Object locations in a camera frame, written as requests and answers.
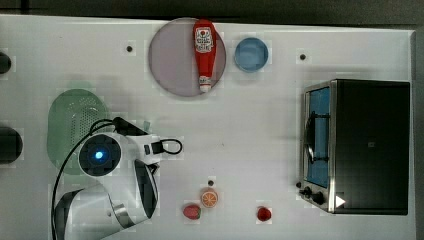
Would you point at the green mug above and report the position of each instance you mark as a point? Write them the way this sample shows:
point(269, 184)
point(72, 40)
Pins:
point(147, 126)

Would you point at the red plush ketchup bottle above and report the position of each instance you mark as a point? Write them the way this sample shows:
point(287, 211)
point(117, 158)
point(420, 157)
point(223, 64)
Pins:
point(204, 36)

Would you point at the small red fruit toy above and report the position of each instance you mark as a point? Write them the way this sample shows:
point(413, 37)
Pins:
point(263, 214)

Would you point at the grey round plate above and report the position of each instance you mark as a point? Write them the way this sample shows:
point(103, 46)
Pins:
point(172, 59)

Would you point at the pink strawberry toy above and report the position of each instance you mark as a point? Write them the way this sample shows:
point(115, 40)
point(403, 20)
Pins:
point(192, 211)

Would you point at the green perforated colander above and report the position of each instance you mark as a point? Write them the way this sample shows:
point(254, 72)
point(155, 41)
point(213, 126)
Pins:
point(70, 117)

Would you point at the orange slice toy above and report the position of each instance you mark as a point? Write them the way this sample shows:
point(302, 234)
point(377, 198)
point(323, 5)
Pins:
point(209, 198)

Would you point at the small blue bowl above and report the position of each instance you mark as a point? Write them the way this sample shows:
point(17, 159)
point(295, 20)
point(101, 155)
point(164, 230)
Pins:
point(251, 54)

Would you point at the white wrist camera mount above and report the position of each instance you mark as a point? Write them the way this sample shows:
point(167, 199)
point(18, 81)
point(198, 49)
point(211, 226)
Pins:
point(154, 149)

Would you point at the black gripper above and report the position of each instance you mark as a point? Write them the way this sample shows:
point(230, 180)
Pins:
point(125, 128)

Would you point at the silver toaster oven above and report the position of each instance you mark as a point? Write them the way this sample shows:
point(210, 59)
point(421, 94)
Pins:
point(356, 146)

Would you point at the black round pan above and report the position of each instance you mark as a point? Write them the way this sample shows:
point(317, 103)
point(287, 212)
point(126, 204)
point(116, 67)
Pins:
point(11, 145)

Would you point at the dark pot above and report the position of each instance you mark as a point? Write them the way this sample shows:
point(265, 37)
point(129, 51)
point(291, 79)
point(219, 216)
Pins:
point(5, 63)

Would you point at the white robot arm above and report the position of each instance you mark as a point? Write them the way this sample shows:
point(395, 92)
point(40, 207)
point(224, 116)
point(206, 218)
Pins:
point(122, 159)

